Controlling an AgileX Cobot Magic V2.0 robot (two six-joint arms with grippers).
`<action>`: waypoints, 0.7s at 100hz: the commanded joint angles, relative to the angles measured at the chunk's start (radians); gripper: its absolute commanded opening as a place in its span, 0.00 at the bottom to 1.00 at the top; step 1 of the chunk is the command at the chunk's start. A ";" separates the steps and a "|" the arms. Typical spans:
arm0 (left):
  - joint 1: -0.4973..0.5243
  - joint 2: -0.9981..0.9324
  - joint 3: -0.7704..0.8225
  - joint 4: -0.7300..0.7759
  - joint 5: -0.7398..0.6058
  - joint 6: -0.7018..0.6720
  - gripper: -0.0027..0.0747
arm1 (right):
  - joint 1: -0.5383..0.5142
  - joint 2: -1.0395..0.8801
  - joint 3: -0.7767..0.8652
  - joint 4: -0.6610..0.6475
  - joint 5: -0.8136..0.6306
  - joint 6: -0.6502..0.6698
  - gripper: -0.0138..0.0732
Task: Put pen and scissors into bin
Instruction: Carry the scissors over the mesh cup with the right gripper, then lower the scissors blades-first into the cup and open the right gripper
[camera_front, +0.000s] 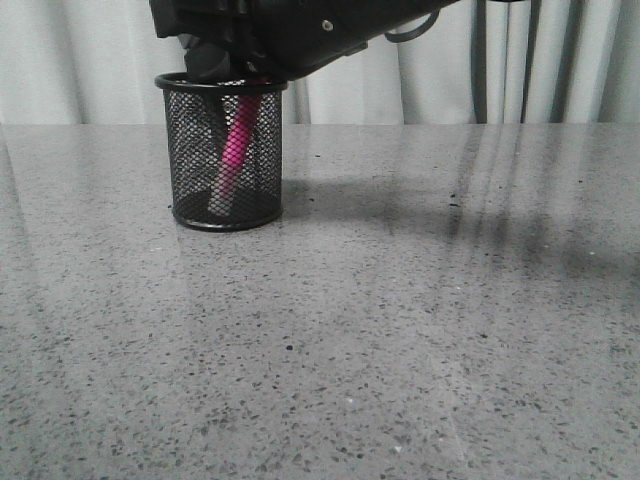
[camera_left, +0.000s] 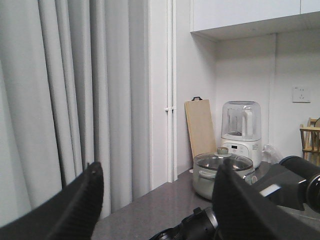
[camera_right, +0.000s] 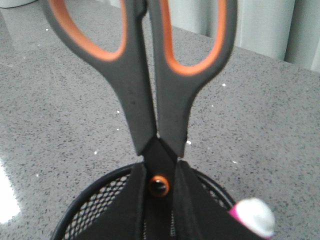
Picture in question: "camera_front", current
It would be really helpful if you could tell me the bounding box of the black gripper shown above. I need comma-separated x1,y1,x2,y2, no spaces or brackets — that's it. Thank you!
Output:
149,1,448,81

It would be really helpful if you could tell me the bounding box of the pink pen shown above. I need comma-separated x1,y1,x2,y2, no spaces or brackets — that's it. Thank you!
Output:
208,94,262,217

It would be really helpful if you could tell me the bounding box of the black mesh pen cup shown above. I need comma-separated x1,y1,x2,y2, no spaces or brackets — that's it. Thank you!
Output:
155,73,287,231

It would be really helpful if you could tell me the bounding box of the grey curtain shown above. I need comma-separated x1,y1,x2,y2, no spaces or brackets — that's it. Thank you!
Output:
1,1,639,124

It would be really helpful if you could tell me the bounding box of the black cable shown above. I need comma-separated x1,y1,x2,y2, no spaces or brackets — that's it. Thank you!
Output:
383,9,441,44

